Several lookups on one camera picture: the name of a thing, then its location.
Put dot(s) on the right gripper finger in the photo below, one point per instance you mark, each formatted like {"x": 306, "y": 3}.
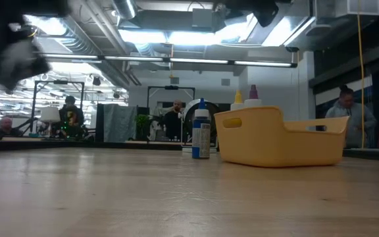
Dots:
{"x": 266, "y": 13}

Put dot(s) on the yellow-capped food coloring bottle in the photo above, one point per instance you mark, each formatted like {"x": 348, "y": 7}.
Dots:
{"x": 238, "y": 98}

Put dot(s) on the blue-capped food coloring bottle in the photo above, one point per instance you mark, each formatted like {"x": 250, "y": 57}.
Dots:
{"x": 201, "y": 138}

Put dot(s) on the purple-capped food coloring bottle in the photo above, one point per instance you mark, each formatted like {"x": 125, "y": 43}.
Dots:
{"x": 253, "y": 93}

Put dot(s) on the grey ceiling box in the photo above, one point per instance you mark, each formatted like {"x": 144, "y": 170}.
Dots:
{"x": 203, "y": 18}

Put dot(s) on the long tube light fixture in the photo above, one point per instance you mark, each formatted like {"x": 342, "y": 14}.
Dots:
{"x": 196, "y": 61}

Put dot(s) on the white ceiling box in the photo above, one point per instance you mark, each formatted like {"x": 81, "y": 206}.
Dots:
{"x": 364, "y": 7}

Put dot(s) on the person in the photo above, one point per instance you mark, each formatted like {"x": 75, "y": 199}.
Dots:
{"x": 350, "y": 112}
{"x": 7, "y": 124}
{"x": 173, "y": 123}
{"x": 71, "y": 115}

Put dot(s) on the white table lamp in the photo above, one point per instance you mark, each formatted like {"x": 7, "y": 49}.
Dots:
{"x": 50, "y": 114}

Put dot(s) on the yellow plastic bin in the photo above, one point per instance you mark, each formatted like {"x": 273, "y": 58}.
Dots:
{"x": 275, "y": 145}

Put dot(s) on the beige cloth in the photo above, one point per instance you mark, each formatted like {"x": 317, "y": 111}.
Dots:
{"x": 158, "y": 113}

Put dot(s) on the green plant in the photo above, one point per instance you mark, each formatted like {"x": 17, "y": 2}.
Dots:
{"x": 142, "y": 121}

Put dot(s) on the grey cloth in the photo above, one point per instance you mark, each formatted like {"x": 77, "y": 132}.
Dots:
{"x": 120, "y": 121}

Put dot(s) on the ribbed silver air duct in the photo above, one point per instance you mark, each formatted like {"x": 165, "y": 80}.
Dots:
{"x": 77, "y": 39}

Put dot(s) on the black rig frame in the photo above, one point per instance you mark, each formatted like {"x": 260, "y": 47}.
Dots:
{"x": 59, "y": 82}
{"x": 171, "y": 87}

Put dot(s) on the smooth silver air duct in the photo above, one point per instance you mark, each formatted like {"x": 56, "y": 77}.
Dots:
{"x": 125, "y": 8}

